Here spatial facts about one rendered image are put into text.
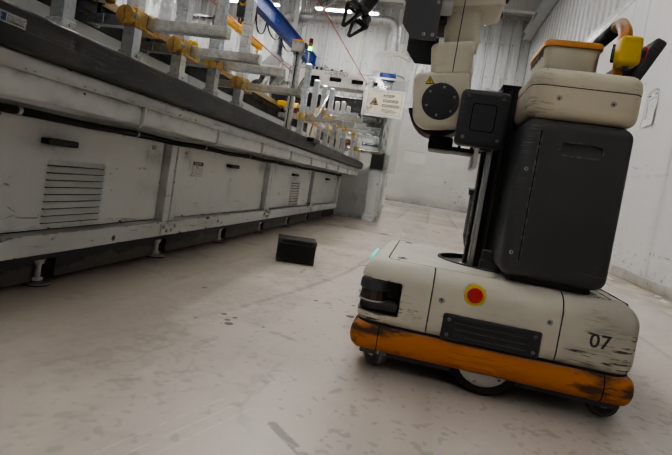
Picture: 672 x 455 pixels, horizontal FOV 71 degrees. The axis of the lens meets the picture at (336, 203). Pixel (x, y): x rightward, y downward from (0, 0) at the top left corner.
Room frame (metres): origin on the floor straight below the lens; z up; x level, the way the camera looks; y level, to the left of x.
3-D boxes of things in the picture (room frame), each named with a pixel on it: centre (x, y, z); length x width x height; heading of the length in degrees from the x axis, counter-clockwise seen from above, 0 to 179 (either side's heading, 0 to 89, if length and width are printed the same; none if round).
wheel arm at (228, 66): (1.86, 0.49, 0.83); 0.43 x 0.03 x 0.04; 79
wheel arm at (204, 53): (1.61, 0.53, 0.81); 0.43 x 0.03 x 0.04; 79
